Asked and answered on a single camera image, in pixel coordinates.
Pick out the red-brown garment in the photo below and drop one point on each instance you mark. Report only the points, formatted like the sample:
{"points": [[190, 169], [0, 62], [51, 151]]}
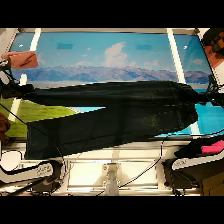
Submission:
{"points": [[23, 59]]}

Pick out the silver frame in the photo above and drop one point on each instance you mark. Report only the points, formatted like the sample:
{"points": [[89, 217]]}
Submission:
{"points": [[113, 166]]}

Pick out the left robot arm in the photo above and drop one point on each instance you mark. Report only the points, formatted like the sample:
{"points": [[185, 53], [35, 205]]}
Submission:
{"points": [[30, 171]]}

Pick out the dark blue jeans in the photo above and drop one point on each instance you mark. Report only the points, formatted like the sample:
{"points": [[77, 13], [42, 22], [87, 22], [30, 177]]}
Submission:
{"points": [[110, 123]]}

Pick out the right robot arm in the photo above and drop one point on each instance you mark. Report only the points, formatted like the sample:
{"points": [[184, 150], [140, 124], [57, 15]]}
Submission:
{"points": [[196, 163]]}

